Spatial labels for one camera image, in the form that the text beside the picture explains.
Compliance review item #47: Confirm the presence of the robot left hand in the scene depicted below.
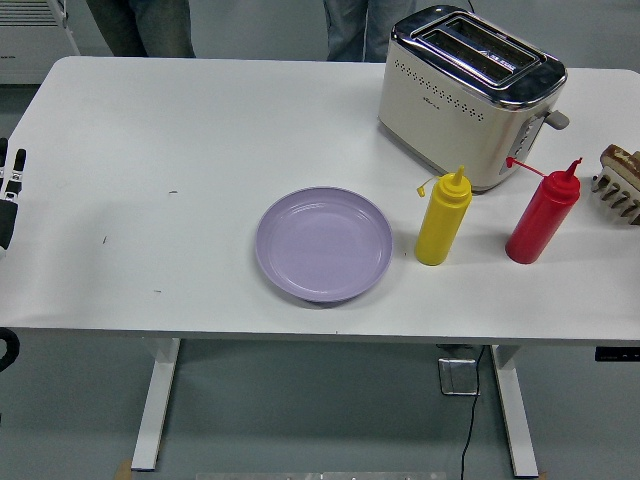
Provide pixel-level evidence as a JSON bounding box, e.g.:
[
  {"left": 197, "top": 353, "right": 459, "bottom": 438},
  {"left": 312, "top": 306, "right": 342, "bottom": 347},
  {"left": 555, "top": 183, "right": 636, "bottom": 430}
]
[{"left": 0, "top": 138, "right": 28, "bottom": 259}]

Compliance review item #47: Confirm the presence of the purple round plate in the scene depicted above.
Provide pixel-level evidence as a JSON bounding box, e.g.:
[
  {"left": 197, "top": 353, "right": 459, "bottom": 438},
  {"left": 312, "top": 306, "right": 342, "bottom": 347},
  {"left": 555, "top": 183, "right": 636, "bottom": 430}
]
[{"left": 255, "top": 186, "right": 395, "bottom": 305}]

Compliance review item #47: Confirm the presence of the person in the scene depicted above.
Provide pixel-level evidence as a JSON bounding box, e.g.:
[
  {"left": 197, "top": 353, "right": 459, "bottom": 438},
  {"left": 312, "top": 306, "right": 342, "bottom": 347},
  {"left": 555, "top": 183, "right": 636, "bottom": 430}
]
[
  {"left": 85, "top": 0, "right": 197, "bottom": 59},
  {"left": 322, "top": 0, "right": 417, "bottom": 63}
]

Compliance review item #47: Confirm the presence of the white table leg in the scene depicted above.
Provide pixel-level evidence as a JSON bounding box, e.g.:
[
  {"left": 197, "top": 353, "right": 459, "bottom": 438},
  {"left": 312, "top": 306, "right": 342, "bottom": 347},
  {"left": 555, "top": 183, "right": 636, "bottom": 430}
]
[
  {"left": 130, "top": 338, "right": 182, "bottom": 473},
  {"left": 489, "top": 343, "right": 540, "bottom": 478}
]

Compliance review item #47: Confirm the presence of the yellow squeeze bottle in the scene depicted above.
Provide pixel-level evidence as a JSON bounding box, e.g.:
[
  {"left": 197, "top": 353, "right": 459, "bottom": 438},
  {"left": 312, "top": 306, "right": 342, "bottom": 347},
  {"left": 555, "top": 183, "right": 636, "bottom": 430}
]
[{"left": 414, "top": 164, "right": 474, "bottom": 266}]

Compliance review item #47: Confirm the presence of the cream chrome two-slot toaster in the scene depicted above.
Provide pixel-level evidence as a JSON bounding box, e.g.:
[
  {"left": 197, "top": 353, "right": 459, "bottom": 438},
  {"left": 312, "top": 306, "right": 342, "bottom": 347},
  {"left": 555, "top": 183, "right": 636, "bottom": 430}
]
[{"left": 377, "top": 4, "right": 571, "bottom": 195}]

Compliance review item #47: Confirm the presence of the silver floor socket box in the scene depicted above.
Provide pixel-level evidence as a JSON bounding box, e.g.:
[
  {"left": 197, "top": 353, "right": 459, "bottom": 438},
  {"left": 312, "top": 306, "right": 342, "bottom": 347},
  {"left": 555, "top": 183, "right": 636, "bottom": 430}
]
[{"left": 437, "top": 356, "right": 482, "bottom": 397}]

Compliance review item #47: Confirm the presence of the red squeeze bottle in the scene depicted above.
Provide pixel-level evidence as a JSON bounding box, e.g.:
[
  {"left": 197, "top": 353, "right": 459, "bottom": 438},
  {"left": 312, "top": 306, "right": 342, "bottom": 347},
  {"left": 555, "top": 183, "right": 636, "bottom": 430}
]
[{"left": 504, "top": 156, "right": 584, "bottom": 265}]

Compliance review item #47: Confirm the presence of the white toast rack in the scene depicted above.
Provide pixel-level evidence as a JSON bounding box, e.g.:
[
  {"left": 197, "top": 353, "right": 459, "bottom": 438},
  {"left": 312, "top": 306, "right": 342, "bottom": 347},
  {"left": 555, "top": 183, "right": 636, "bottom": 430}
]
[{"left": 591, "top": 167, "right": 640, "bottom": 226}]

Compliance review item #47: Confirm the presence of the brown bread slice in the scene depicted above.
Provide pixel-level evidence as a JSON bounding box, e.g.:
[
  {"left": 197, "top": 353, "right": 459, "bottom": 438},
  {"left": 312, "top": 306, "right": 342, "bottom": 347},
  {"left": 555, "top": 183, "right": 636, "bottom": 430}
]
[{"left": 599, "top": 143, "right": 640, "bottom": 192}]

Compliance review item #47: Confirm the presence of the black table control panel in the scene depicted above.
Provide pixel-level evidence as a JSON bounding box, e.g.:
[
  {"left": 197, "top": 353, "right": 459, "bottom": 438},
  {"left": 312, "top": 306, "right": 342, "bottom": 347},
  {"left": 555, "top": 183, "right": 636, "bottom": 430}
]
[{"left": 594, "top": 345, "right": 640, "bottom": 362}]

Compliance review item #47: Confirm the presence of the black power cable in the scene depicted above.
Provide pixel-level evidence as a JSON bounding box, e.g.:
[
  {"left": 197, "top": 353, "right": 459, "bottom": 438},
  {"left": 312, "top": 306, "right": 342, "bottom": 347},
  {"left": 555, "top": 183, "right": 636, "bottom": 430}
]
[{"left": 458, "top": 344, "right": 487, "bottom": 480}]

